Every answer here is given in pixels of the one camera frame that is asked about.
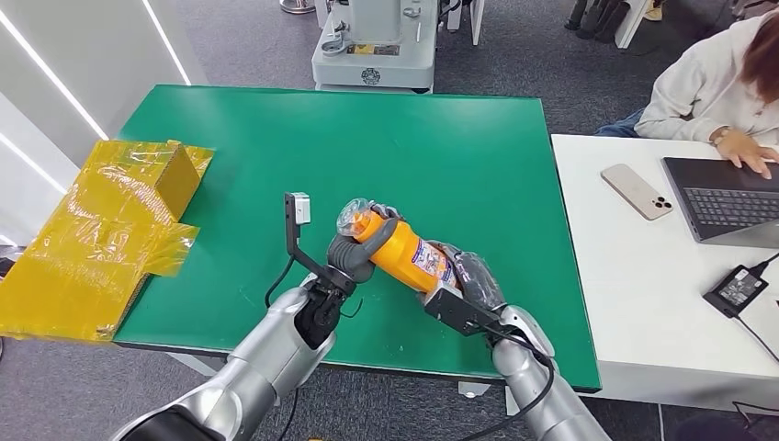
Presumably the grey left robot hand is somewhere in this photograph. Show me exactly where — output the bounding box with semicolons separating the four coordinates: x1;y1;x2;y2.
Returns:
326;203;403;288

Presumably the orange detergent bottle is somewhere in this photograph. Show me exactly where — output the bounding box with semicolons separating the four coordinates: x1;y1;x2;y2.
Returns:
335;198;462;295

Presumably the white table leg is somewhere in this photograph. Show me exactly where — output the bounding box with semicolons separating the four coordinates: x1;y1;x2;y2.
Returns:
165;351;221;379
457;380;522;417

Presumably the white machine with column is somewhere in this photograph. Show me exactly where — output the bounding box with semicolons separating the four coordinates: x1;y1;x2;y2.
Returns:
310;0;439;95

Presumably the yellow taped cardboard box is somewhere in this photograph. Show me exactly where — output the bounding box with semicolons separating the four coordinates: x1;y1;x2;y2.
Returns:
0;138;216;344

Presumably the beige smartphone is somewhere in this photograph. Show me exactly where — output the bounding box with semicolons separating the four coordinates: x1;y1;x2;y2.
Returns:
600;163;675;222

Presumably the white desk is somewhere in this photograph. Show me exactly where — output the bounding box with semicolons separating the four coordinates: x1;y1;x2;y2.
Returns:
549;133;779;417

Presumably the white furniture leg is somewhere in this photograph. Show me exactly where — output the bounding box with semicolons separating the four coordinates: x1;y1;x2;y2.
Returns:
613;0;649;51

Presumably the dark grey laptop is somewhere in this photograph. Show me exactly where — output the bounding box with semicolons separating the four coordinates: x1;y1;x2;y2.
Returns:
661;156;779;251

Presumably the black power adapter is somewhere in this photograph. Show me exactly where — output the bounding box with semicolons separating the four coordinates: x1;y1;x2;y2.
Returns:
703;265;771;320

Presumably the person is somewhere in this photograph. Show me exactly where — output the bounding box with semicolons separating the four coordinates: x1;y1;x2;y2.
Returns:
594;0;779;181

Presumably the person's hand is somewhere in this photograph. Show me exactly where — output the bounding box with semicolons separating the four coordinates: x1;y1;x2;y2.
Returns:
715;128;779;181

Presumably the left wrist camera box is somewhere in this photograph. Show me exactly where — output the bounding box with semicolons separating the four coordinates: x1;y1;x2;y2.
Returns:
282;191;342;288

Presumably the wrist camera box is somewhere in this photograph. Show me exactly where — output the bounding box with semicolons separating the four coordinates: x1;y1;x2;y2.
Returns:
423;287;499;338
282;191;342;288

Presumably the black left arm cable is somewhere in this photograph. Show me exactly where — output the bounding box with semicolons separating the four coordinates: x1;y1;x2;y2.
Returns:
264;255;365;441

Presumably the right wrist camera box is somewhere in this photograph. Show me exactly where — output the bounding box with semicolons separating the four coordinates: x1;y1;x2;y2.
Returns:
423;287;499;338

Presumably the white wall light strip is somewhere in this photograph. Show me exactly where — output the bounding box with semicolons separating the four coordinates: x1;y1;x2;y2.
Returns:
0;6;111;142
141;0;192;87
0;130;68;196

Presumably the black adapter cable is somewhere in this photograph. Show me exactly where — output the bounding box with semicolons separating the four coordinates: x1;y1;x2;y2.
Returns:
734;251;779;364

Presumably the black floor cable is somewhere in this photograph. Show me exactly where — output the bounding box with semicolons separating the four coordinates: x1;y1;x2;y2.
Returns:
732;401;779;423

